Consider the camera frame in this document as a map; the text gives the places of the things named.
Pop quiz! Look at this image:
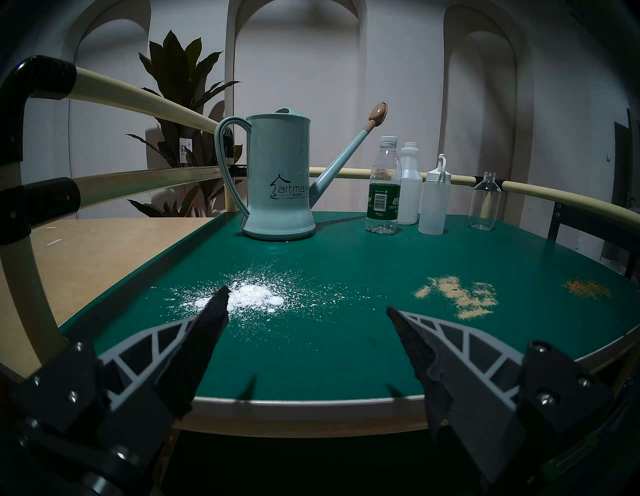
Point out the white opaque plastic bottle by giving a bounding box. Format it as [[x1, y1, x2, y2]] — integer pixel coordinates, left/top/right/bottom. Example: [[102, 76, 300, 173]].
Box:
[[396, 141, 424, 226]]

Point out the green shelf cart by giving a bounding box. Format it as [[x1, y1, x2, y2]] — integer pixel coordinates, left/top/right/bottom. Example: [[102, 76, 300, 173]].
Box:
[[0, 55, 640, 441]]

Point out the orange powder pile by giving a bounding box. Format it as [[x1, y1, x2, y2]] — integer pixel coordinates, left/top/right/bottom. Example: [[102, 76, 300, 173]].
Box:
[[562, 279, 612, 300]]

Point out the light blue watering can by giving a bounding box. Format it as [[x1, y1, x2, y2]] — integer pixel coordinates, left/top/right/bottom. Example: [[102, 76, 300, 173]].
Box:
[[214, 102, 388, 242]]

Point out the small clear empty bottle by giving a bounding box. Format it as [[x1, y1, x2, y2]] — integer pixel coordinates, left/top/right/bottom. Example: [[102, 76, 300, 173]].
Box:
[[468, 171, 502, 232]]

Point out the tall dark leafy plant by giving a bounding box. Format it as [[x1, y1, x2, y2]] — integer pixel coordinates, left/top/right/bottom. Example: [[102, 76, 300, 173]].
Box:
[[126, 30, 244, 218]]

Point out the beige powder pile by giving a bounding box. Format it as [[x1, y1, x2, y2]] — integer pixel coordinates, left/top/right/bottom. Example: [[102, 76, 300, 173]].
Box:
[[414, 275, 499, 321]]

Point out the black utility cart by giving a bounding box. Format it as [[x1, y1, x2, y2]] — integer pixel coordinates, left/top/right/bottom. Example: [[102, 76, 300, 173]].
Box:
[[547, 201, 640, 281]]

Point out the white powder pile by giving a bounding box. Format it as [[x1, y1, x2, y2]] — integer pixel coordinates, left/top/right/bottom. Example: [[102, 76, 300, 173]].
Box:
[[170, 265, 351, 331]]

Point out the green label water bottle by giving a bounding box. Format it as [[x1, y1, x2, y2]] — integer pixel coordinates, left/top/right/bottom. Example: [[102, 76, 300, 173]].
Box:
[[365, 135, 402, 236]]

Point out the dark door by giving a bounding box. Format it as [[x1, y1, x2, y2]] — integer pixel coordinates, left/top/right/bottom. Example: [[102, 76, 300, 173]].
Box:
[[612, 107, 640, 211]]

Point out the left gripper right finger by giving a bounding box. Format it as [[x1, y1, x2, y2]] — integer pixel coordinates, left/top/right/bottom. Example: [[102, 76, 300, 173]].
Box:
[[386, 306, 614, 487]]

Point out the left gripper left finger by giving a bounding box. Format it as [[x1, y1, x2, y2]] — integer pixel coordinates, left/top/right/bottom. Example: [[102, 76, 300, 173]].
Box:
[[10, 285, 232, 467]]

